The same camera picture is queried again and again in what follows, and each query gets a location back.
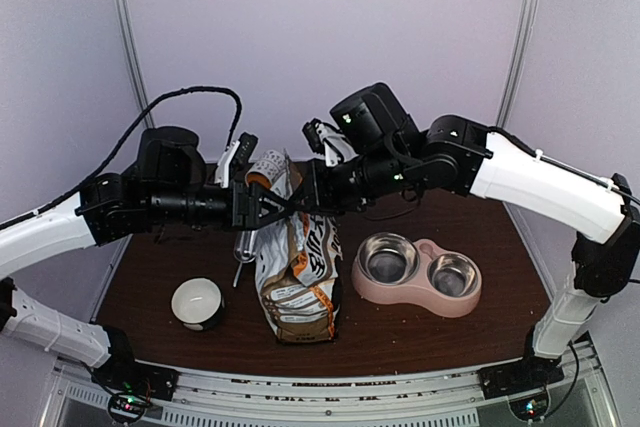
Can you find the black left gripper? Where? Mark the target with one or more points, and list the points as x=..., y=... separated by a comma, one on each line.
x=245, y=205

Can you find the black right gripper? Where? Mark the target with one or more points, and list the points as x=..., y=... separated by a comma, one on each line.
x=319, y=197

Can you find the dog food bag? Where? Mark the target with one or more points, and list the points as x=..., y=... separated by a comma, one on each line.
x=297, y=277

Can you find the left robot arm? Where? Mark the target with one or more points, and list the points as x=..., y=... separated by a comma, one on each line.
x=165, y=185

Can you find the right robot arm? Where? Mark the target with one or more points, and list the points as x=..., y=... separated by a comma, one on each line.
x=464, y=157

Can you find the metal food scoop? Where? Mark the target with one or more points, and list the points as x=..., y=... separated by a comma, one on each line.
x=244, y=252

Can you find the pink double pet feeder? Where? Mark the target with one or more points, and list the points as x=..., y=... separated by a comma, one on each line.
x=418, y=290

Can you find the large steel feeder bowl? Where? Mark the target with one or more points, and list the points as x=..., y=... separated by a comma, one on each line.
x=387, y=258

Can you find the white ceramic bowl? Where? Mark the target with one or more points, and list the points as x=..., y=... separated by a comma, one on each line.
x=198, y=304

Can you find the small steel feeder bowl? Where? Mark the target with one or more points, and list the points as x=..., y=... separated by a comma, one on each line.
x=454, y=275

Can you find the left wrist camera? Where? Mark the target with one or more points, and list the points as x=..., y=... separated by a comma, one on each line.
x=234, y=159

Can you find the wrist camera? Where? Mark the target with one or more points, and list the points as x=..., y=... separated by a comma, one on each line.
x=234, y=159
x=326, y=140

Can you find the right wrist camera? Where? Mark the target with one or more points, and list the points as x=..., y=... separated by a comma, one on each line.
x=326, y=140

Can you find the aluminium front rail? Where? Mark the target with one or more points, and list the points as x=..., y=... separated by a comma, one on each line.
x=451, y=397

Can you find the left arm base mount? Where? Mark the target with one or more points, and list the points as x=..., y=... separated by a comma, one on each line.
x=133, y=387

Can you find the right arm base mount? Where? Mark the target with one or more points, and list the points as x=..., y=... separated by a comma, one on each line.
x=524, y=382

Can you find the left aluminium frame post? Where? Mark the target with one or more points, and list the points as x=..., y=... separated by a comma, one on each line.
x=130, y=52

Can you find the aluminium frame post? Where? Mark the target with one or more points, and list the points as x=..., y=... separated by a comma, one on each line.
x=527, y=16
x=130, y=52

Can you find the right aluminium frame post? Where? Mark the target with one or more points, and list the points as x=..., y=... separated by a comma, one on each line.
x=527, y=16

